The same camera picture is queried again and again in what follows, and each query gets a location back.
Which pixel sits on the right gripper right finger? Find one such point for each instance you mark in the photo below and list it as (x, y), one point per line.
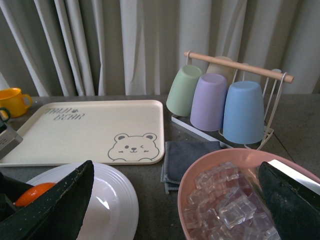
(294, 208)

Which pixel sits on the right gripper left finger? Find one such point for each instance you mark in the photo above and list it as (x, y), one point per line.
(57, 214)

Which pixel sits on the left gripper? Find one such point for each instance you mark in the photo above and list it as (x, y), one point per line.
(9, 139)

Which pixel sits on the orange fruit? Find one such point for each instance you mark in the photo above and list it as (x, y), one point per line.
(32, 194)

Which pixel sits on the white ridged plate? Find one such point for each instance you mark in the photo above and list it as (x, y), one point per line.
(113, 210)

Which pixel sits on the yellow mug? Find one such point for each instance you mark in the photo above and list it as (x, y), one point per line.
(15, 101)

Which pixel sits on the pink bowl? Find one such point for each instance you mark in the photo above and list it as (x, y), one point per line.
(242, 157)

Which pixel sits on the clear ice cubes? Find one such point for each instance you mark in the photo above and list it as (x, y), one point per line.
(223, 206)

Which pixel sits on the beige bear tray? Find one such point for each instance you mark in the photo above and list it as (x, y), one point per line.
(117, 132)

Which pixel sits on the white pleated curtain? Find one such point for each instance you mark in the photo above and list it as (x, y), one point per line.
(135, 47)

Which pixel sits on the blue cup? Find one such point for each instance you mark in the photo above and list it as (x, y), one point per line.
(243, 121)

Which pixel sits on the grey folded cloth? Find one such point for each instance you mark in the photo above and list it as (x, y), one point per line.
(179, 156)

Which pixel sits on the lilac cup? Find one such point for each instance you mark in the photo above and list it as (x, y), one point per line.
(208, 104)

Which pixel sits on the beige cup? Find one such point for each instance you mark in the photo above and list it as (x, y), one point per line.
(228, 72)

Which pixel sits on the light green cup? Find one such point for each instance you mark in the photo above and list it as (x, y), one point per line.
(181, 94)

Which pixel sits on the white wire cup rack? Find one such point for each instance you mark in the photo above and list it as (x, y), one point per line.
(272, 91)

